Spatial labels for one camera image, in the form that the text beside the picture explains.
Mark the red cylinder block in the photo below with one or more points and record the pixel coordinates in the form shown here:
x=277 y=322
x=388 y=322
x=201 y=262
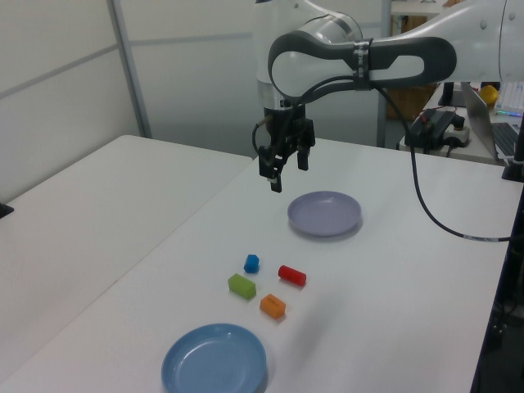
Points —
x=291 y=275

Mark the black monitor stand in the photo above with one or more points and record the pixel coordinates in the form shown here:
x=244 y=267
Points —
x=449 y=94

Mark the yellow ball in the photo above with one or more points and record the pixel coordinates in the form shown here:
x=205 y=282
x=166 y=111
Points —
x=489 y=96

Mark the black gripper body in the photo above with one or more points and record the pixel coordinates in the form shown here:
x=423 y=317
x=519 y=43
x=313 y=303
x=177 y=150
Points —
x=286 y=127

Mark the green rectangular block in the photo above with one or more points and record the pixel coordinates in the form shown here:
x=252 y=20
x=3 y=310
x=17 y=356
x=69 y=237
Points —
x=241 y=284

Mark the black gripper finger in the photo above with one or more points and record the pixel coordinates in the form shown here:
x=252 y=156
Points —
x=304 y=159
x=273 y=172

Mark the blue plate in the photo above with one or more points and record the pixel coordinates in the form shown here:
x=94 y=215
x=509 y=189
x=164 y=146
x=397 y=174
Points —
x=213 y=364

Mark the orange rectangular block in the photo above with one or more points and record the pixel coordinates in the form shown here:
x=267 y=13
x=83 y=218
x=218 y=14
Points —
x=272 y=305

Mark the black metal stand frame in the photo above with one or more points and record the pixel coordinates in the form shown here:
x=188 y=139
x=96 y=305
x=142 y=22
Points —
x=507 y=278

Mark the silver laptop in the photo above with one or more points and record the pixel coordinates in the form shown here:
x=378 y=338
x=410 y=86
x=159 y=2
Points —
x=477 y=114

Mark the purple plate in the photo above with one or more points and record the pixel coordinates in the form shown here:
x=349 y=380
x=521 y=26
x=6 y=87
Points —
x=323 y=213

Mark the grey partition post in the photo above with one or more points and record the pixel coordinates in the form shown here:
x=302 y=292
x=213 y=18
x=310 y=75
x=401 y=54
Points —
x=130 y=69
x=381 y=123

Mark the black electronics box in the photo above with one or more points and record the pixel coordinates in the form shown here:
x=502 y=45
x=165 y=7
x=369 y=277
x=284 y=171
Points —
x=434 y=123

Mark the blue hexagonal block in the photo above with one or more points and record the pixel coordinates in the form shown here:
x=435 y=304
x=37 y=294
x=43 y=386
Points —
x=251 y=264

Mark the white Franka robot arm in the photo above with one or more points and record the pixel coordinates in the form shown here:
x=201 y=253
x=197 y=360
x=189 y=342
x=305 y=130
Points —
x=311 y=61

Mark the white box with black knob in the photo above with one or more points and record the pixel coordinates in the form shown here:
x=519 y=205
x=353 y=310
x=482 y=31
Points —
x=458 y=135

